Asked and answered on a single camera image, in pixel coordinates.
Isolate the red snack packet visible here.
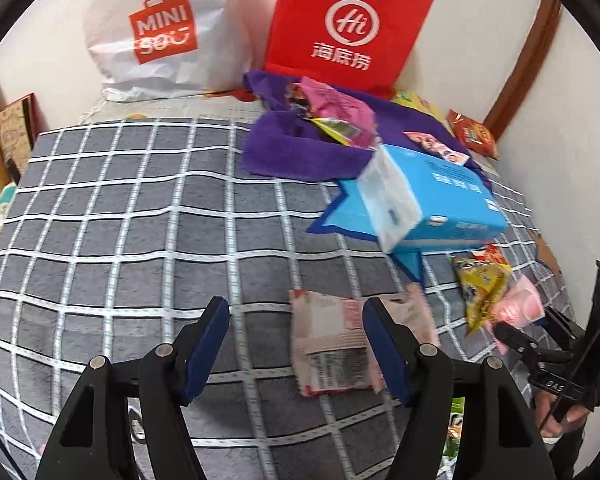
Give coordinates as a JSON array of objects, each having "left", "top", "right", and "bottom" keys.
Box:
[{"left": 472, "top": 243, "right": 510, "bottom": 267}]

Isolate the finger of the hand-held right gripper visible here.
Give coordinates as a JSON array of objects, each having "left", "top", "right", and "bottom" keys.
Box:
[
  {"left": 494, "top": 322, "right": 576, "bottom": 366},
  {"left": 542, "top": 305, "right": 588, "bottom": 348}
]

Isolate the patterned gift box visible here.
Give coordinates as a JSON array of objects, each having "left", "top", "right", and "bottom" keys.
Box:
[{"left": 0, "top": 92, "right": 38, "bottom": 176}]

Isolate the white plastic bag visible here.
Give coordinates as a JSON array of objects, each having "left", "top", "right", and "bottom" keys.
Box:
[{"left": 82, "top": 0, "right": 253, "bottom": 103}]

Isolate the brown wooden door frame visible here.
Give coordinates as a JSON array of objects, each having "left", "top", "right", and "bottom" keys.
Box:
[{"left": 482, "top": 0, "right": 563, "bottom": 146}]

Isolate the grey checked blanket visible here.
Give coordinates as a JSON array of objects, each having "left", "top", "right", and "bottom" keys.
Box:
[{"left": 0, "top": 115, "right": 576, "bottom": 480}]

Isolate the red paper bag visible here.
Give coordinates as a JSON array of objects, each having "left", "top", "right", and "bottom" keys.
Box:
[{"left": 262, "top": 0, "right": 436, "bottom": 98}]

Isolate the yellow chip bag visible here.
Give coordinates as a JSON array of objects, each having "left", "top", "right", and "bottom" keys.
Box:
[{"left": 391, "top": 89, "right": 453, "bottom": 133}]

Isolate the orange chip bag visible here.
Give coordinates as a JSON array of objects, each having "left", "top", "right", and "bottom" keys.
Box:
[{"left": 447, "top": 109, "right": 498, "bottom": 161}]

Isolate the shiny foil candy packet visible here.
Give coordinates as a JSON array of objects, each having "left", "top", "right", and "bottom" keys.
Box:
[{"left": 310, "top": 117, "right": 363, "bottom": 148}]

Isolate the purple towel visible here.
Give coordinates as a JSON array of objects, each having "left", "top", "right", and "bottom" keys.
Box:
[{"left": 242, "top": 71, "right": 486, "bottom": 182}]

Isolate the person's right hand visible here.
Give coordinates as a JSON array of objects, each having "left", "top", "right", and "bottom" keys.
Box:
[{"left": 535, "top": 392, "right": 593, "bottom": 443}]

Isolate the yellow triangular snack packet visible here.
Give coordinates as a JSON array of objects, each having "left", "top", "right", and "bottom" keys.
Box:
[{"left": 451, "top": 255, "right": 512, "bottom": 337}]

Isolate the blue tissue pack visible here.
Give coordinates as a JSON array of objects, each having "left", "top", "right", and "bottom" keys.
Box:
[{"left": 356, "top": 144, "right": 508, "bottom": 254}]

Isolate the pale pink barcode packet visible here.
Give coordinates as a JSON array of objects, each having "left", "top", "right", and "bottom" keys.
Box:
[{"left": 289, "top": 285, "right": 436, "bottom": 398}]

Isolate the light pink snack packet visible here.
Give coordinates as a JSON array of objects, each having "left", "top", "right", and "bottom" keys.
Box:
[{"left": 482, "top": 274, "right": 546, "bottom": 356}]

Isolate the green snack packet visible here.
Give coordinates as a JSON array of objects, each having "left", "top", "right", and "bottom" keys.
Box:
[{"left": 442, "top": 397, "right": 466, "bottom": 461}]

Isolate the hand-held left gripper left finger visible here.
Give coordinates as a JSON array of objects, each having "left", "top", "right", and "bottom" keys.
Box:
[{"left": 35, "top": 296, "right": 231, "bottom": 480}]

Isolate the pink white cartoon packet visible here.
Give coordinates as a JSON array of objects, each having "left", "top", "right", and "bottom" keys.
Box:
[{"left": 402, "top": 131, "right": 471, "bottom": 165}]

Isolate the magenta snack packet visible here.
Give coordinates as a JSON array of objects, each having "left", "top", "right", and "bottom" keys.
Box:
[{"left": 285, "top": 76, "right": 378, "bottom": 150}]

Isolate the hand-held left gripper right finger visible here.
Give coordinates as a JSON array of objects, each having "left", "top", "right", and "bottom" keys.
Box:
[{"left": 362, "top": 297, "right": 553, "bottom": 480}]

